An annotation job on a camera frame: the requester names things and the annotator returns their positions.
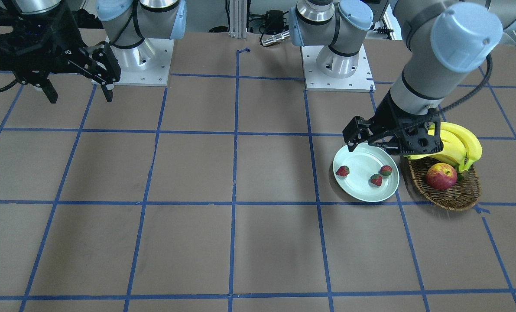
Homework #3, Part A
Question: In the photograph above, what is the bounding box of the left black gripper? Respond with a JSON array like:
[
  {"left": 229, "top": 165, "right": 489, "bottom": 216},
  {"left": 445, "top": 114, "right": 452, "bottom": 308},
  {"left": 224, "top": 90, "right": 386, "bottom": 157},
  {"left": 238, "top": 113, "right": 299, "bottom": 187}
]
[{"left": 342, "top": 93, "right": 442, "bottom": 156}]

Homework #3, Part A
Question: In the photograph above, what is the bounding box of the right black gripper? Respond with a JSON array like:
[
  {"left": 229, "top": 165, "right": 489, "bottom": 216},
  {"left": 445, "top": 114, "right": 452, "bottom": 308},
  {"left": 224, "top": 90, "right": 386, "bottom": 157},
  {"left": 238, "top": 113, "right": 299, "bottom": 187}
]
[{"left": 0, "top": 0, "right": 121, "bottom": 104}]

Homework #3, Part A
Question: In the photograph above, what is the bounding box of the red strawberry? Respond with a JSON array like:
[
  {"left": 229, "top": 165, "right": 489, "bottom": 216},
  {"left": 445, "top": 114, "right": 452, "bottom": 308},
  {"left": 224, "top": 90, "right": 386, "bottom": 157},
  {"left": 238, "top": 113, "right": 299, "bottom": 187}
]
[
  {"left": 335, "top": 165, "right": 350, "bottom": 177},
  {"left": 379, "top": 165, "right": 393, "bottom": 176},
  {"left": 369, "top": 173, "right": 383, "bottom": 187}
]

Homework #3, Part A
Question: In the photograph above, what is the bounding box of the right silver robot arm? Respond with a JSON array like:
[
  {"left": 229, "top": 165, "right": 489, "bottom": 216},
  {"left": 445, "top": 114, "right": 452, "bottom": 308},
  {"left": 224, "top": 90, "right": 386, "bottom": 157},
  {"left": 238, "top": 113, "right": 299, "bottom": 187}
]
[{"left": 0, "top": 0, "right": 187, "bottom": 104}]

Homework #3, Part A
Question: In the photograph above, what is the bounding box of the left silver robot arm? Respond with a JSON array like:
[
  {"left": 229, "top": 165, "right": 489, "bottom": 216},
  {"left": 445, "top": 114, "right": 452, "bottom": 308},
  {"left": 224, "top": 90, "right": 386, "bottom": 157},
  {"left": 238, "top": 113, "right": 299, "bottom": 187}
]
[{"left": 288, "top": 0, "right": 516, "bottom": 155}]

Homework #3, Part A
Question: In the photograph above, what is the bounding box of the light green plate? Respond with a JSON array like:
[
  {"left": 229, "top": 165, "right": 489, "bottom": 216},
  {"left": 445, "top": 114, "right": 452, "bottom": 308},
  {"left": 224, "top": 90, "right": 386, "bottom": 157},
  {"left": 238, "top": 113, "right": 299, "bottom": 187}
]
[{"left": 332, "top": 143, "right": 399, "bottom": 203}]

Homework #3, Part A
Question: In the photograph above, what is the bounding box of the red yellow apple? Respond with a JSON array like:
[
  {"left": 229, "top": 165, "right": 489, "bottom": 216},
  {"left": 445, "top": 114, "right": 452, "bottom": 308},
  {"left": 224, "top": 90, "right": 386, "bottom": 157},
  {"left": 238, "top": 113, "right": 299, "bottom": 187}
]
[{"left": 425, "top": 162, "right": 458, "bottom": 190}]

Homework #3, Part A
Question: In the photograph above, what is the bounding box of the yellow banana bunch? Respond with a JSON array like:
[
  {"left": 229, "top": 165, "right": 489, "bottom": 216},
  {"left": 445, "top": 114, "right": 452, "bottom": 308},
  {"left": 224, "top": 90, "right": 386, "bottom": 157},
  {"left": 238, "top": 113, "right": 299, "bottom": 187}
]
[{"left": 406, "top": 122, "right": 482, "bottom": 173}]

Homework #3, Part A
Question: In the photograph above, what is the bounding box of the brown wicker basket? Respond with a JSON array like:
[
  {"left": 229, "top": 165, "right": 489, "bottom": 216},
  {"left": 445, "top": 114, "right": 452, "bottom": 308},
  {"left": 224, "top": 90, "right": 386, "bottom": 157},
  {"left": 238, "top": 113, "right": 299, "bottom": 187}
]
[{"left": 400, "top": 156, "right": 481, "bottom": 211}]

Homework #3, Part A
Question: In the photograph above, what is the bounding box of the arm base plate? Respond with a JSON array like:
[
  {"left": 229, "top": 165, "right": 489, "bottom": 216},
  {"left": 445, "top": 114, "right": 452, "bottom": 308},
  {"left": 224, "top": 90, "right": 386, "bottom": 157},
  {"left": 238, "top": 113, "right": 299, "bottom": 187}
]
[
  {"left": 94, "top": 37, "right": 175, "bottom": 89},
  {"left": 301, "top": 45, "right": 376, "bottom": 92}
]

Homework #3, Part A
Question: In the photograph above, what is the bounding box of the aluminium frame post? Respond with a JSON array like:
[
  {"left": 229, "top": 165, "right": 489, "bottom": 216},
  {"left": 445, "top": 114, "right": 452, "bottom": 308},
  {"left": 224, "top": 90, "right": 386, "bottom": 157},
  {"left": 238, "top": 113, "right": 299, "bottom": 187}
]
[{"left": 227, "top": 0, "right": 248, "bottom": 40}]

